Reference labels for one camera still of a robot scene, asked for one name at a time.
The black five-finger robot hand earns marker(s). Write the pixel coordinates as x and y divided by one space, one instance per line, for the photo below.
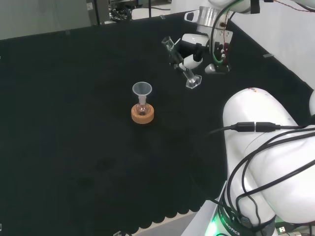
221 49

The clear graduated cylinder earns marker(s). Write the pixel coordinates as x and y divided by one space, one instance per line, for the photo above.
193 80

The clear round-bottom flask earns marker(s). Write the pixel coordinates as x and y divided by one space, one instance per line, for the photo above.
142 107

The clear plastic funnel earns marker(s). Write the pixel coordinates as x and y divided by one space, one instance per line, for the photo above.
142 89

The grey cabinet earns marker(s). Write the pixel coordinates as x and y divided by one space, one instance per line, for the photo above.
92 12

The black cloth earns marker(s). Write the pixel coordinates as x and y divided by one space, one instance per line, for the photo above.
73 127

